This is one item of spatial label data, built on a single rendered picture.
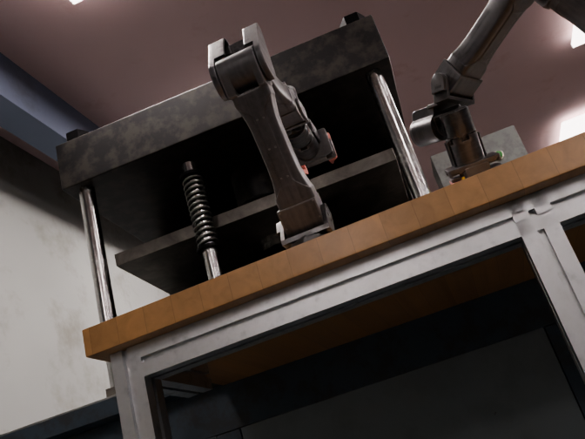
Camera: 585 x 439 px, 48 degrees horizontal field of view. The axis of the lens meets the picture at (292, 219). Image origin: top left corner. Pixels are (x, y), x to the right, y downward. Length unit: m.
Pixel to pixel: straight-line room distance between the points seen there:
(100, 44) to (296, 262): 3.55
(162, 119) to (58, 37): 1.79
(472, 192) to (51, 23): 3.52
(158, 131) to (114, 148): 0.18
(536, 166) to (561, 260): 0.11
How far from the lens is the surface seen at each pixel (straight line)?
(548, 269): 0.80
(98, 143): 2.60
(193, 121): 2.45
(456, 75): 1.30
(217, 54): 1.10
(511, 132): 2.36
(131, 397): 0.92
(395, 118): 2.27
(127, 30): 4.21
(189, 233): 2.42
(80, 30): 4.18
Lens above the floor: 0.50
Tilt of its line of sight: 24 degrees up
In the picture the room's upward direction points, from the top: 17 degrees counter-clockwise
